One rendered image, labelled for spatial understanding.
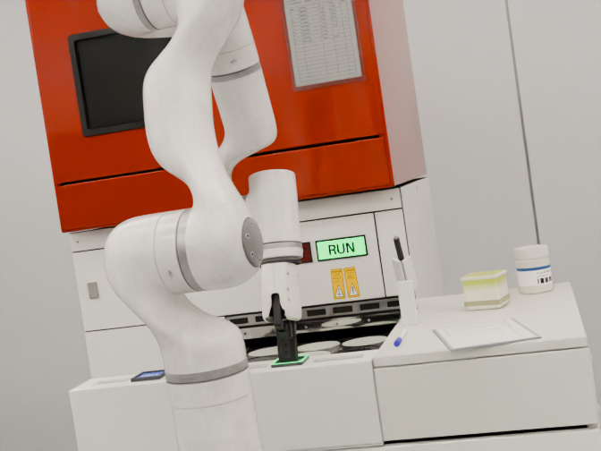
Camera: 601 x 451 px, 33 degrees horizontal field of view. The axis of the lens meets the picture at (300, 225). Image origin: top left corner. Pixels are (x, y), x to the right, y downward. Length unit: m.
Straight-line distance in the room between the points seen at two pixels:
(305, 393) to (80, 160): 0.96
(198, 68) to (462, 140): 2.36
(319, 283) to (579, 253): 1.62
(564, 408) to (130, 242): 0.74
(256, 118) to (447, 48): 2.13
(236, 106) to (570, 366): 0.68
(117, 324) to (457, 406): 1.06
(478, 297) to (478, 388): 0.37
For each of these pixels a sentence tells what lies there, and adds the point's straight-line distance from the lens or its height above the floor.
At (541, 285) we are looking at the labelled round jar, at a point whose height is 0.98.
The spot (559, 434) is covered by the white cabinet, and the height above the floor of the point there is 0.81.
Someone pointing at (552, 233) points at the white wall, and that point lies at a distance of 3.74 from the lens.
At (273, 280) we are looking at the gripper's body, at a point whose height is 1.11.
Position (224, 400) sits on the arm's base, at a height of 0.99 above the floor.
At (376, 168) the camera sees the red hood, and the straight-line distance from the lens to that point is 2.22.
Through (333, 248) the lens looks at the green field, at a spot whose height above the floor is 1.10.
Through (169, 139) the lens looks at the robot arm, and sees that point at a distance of 1.42.
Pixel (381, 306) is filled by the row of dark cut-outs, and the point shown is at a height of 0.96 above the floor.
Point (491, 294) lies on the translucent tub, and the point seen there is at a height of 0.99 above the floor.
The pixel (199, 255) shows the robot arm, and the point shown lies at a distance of 1.37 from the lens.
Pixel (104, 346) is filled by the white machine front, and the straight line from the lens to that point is 2.50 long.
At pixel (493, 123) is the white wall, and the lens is 3.73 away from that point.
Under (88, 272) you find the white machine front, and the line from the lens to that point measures 2.49.
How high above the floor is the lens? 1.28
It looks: 3 degrees down
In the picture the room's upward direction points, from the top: 8 degrees counter-clockwise
